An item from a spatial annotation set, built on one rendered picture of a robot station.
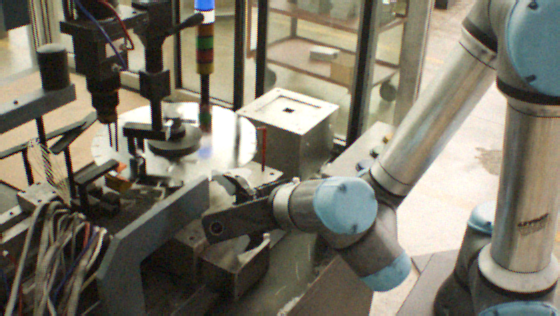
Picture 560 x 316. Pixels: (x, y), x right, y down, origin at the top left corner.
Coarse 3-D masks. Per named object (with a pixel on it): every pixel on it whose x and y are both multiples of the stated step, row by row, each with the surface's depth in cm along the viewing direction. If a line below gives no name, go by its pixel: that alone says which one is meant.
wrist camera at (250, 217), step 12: (240, 204) 87; (252, 204) 86; (264, 204) 86; (204, 216) 85; (216, 216) 85; (228, 216) 85; (240, 216) 86; (252, 216) 86; (264, 216) 86; (204, 228) 85; (216, 228) 85; (228, 228) 86; (240, 228) 86; (252, 228) 86; (264, 228) 86; (216, 240) 85
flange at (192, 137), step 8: (184, 128) 109; (192, 128) 112; (176, 136) 107; (184, 136) 109; (192, 136) 109; (200, 136) 109; (152, 144) 106; (160, 144) 106; (168, 144) 106; (176, 144) 106; (184, 144) 106; (192, 144) 107; (160, 152) 105; (168, 152) 105; (176, 152) 105; (184, 152) 106
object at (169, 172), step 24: (120, 120) 116; (144, 120) 116; (216, 120) 117; (240, 120) 118; (96, 144) 107; (120, 144) 107; (144, 144) 108; (216, 144) 109; (240, 144) 109; (144, 168) 100; (168, 168) 101; (192, 168) 101; (216, 168) 102
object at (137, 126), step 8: (152, 104) 97; (160, 104) 97; (152, 112) 98; (160, 112) 98; (152, 120) 98; (160, 120) 99; (128, 128) 100; (136, 128) 100; (144, 128) 100; (152, 128) 99; (160, 128) 99; (168, 128) 100; (128, 136) 101; (136, 136) 100; (144, 136) 100; (152, 136) 100; (160, 136) 100; (168, 136) 101; (128, 144) 102; (136, 144) 104; (128, 152) 103; (144, 152) 104
